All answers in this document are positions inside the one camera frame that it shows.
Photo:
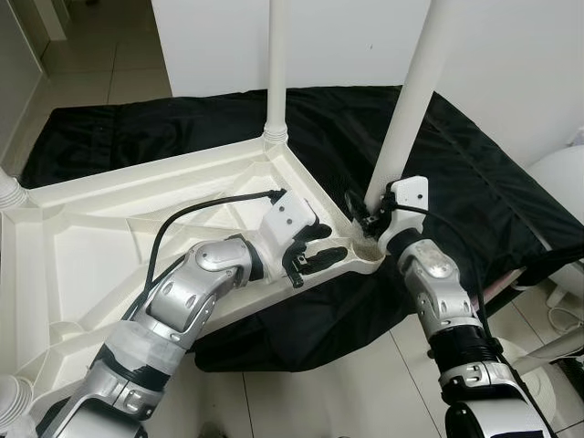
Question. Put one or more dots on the white stand pole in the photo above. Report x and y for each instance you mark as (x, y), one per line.
(552, 351)

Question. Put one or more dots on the white plastic table leg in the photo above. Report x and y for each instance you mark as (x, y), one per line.
(411, 91)
(14, 401)
(277, 64)
(9, 190)

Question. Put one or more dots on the small white plastic object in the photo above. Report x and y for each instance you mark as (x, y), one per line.
(566, 287)

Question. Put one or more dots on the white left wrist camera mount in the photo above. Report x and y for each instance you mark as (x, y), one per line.
(287, 214)

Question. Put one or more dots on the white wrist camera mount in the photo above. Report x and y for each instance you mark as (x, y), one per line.
(287, 214)
(411, 192)

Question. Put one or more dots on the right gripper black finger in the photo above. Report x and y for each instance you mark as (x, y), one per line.
(354, 203)

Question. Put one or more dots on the black table cloth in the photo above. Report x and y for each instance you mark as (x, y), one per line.
(137, 137)

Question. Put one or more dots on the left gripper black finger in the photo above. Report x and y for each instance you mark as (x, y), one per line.
(315, 233)
(324, 262)

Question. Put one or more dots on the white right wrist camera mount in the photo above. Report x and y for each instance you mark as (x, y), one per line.
(411, 192)

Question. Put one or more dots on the dark grey metal table leg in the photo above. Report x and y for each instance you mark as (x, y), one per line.
(493, 308)

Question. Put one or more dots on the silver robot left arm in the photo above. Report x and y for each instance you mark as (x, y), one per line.
(182, 292)

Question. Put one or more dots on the white round stand base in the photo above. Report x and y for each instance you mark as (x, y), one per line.
(555, 392)

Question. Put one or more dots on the white plastic table top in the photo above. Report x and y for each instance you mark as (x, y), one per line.
(91, 237)

